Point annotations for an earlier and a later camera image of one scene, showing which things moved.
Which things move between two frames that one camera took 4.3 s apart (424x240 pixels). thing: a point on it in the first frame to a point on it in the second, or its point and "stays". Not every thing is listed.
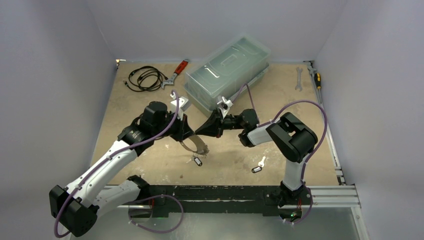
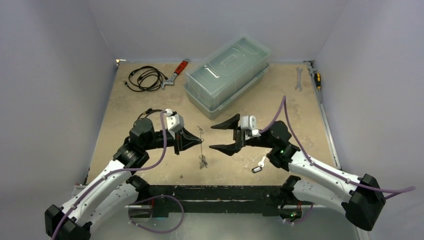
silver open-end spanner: x=299 y=86 stays
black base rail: x=166 y=199 stays
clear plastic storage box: x=225 y=71 stays
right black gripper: x=219 y=122 to x=238 y=137
